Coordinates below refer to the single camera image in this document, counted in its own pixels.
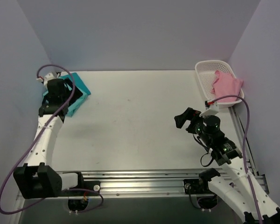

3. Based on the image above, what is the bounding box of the mint green t shirt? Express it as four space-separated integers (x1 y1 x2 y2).
38 89 88 121

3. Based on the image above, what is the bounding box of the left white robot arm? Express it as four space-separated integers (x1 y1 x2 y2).
13 78 85 199

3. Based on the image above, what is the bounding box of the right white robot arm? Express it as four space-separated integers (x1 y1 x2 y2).
174 108 280 224

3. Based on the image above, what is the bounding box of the folded teal t shirt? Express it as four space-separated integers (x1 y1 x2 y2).
59 72 91 96

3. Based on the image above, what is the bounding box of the white perforated plastic basket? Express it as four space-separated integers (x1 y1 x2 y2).
195 60 245 109

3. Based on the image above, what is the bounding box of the pink t shirt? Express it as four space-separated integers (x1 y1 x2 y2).
211 70 243 99

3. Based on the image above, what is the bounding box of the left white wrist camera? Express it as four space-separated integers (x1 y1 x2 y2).
36 72 56 86

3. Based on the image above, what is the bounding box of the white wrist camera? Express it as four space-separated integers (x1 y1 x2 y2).
36 72 56 86
199 100 220 117

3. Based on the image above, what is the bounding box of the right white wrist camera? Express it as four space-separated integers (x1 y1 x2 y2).
199 100 220 117

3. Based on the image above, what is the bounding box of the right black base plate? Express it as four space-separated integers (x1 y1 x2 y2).
183 178 212 195

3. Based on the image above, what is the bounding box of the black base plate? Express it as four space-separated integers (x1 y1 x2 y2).
79 180 101 195
183 178 212 195

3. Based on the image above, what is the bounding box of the aluminium rail frame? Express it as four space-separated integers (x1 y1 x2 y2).
13 107 270 224

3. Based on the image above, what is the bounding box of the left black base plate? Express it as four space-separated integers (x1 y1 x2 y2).
79 180 101 195

